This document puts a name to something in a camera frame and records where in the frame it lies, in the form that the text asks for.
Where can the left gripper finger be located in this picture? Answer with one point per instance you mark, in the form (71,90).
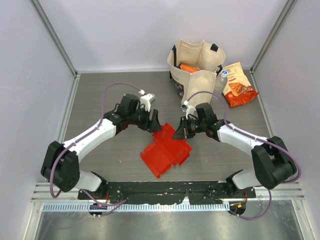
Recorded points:
(155,125)
(148,128)

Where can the clear plastic water bottle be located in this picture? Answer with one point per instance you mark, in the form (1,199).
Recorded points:
(220,82)

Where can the left aluminium frame post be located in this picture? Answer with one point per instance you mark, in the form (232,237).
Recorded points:
(53,35)

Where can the orange chips bag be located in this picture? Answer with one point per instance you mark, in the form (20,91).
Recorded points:
(238,90)

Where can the beige canvas tote bag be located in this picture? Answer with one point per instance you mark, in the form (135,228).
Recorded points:
(207,57)

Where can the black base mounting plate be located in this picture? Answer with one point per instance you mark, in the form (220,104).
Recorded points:
(169,192)

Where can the red cardboard paper box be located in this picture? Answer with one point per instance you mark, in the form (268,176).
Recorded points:
(165,152)

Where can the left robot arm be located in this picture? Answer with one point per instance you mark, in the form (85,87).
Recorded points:
(61,165)

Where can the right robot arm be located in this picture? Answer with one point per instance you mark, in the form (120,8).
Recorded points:
(272,164)

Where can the orange item in bag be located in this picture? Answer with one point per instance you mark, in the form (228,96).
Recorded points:
(188,68)

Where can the slotted cable duct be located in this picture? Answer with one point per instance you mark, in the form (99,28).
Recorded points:
(92,207)

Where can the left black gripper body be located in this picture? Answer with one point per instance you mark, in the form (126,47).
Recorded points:
(140,118)

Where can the aluminium frame post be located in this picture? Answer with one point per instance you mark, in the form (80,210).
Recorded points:
(284,13)
(53,35)

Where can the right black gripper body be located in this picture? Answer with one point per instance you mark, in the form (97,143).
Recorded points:
(193,127)

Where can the right aluminium frame post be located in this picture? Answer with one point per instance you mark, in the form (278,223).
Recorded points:
(284,13)

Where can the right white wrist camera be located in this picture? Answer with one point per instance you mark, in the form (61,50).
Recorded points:
(188,109)

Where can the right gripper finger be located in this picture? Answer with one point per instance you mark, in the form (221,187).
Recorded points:
(180,134)
(183,123)

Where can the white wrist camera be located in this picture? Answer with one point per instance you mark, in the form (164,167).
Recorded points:
(188,109)
(146,100)

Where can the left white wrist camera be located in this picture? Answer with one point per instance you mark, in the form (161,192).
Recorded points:
(146,100)

